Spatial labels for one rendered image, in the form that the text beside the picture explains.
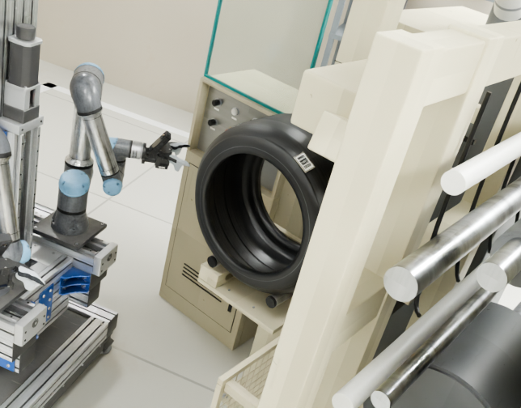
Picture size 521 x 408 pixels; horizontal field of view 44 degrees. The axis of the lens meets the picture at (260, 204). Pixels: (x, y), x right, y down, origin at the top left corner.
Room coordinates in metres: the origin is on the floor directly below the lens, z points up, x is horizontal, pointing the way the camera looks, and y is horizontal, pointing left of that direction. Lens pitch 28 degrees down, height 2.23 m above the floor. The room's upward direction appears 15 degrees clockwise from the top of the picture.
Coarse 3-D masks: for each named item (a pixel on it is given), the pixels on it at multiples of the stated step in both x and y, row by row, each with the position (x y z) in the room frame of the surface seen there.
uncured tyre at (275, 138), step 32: (256, 128) 1.94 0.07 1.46; (288, 128) 1.94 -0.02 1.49; (224, 160) 1.98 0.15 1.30; (256, 160) 2.23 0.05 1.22; (288, 160) 1.83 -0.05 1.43; (320, 160) 1.85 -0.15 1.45; (224, 192) 2.17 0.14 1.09; (256, 192) 2.22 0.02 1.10; (320, 192) 1.79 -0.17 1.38; (224, 224) 2.10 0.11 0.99; (256, 224) 2.18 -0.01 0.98; (224, 256) 1.90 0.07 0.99; (256, 256) 2.07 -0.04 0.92; (288, 256) 2.09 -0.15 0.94; (256, 288) 1.85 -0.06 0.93; (288, 288) 1.78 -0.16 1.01
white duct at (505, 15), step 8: (496, 0) 2.54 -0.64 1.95; (504, 0) 2.49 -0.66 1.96; (512, 0) 2.48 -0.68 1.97; (520, 0) 2.48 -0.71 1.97; (496, 8) 2.55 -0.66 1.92; (504, 8) 2.51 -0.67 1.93; (512, 8) 2.50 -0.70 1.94; (520, 8) 2.50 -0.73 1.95; (504, 16) 2.53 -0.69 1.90; (512, 16) 2.52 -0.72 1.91; (520, 16) 2.53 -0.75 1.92
